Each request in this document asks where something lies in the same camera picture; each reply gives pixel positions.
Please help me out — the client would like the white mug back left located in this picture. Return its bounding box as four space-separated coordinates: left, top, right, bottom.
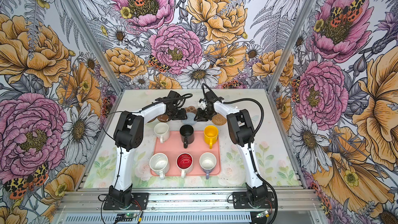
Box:
154 122 170 144

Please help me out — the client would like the white mug front left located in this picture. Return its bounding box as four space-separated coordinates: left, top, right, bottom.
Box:
149 153 170 180

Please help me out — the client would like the yellow mug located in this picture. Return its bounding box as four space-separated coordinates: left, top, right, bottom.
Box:
204 125 219 149

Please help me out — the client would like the aluminium front rail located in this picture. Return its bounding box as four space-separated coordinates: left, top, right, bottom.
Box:
58 187 321 214

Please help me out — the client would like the white lavender mug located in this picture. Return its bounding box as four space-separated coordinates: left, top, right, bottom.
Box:
200 152 217 180

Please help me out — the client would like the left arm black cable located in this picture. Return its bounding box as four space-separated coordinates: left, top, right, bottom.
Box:
97 93 193 203

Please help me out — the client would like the pink silicone tray mat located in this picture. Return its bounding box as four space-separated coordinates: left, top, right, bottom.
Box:
154 131 221 177

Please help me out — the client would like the brown paw shaped coaster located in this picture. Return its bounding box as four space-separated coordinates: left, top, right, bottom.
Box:
185 106 198 114

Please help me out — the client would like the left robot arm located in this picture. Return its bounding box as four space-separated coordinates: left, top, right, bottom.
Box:
107 90 193 209

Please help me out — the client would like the woven rattan round coaster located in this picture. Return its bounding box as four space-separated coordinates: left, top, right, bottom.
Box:
211 114 227 126

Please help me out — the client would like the black mug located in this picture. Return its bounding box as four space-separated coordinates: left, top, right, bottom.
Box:
179 124 194 149

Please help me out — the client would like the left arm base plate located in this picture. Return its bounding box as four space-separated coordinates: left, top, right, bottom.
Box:
103 192 149 211

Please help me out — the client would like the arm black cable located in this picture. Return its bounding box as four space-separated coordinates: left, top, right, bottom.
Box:
201 82 279 224
97 93 193 203

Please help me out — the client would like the circuit board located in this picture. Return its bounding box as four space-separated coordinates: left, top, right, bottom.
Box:
256 210 269 218
114 213 142 224

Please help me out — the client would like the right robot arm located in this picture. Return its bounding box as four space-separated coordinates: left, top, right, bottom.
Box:
194 90 268 206

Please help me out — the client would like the red inside mug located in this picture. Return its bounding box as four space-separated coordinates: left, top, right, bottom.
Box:
176 153 194 178

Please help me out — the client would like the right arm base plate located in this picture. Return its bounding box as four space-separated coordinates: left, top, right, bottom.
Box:
228 191 275 209

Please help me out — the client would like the right circuit board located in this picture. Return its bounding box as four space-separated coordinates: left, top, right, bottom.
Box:
256 210 269 218

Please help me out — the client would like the dark brown round coaster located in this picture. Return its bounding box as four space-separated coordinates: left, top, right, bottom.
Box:
157 114 170 122

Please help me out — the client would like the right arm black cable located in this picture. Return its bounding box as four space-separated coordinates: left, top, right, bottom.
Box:
201 82 279 224

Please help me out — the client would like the left circuit board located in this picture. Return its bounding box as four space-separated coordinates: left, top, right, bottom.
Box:
114 213 142 224

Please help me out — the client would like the grey round felt coaster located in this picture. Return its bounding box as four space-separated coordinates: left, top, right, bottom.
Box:
182 113 197 125

